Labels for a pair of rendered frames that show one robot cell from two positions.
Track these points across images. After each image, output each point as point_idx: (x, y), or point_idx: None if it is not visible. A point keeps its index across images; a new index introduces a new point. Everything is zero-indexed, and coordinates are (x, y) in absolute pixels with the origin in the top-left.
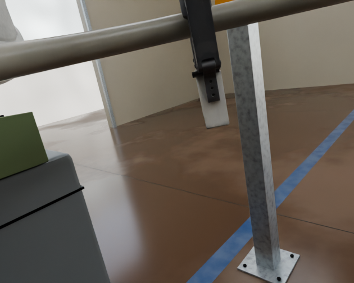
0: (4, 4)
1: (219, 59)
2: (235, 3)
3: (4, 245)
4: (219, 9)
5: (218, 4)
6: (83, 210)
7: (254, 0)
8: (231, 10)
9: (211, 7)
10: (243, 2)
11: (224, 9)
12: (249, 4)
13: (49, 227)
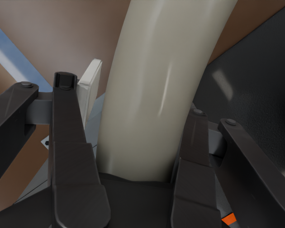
0: None
1: (242, 127)
2: (195, 76)
3: None
4: (180, 130)
5: (163, 131)
6: None
7: (230, 9)
8: (195, 92)
9: (211, 167)
10: (209, 49)
11: (187, 115)
12: (222, 30)
13: None
